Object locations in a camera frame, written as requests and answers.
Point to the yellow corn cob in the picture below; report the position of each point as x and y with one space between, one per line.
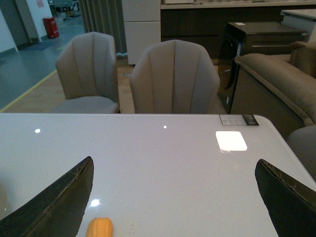
100 227

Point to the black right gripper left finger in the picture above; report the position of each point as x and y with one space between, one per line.
58 210

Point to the beige chair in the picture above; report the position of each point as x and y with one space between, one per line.
174 77
87 69

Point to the red bin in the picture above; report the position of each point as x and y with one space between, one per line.
51 27

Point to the beige chair on left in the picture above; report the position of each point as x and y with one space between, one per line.
87 69

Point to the beige chair on right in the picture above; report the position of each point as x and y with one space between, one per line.
174 77

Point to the white cabinet column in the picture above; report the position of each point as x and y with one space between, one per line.
141 25

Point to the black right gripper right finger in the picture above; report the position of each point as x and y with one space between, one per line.
291 205

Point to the label sticker on table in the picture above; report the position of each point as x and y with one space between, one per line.
238 120

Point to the grey curtain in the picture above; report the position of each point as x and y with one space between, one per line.
104 16

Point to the black cabinet appliance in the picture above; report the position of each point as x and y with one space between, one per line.
242 38

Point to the dark kitchen counter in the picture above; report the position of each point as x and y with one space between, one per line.
206 25

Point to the grey chair at table end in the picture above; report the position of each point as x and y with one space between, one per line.
303 143

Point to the olive brown sofa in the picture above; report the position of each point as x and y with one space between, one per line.
281 88

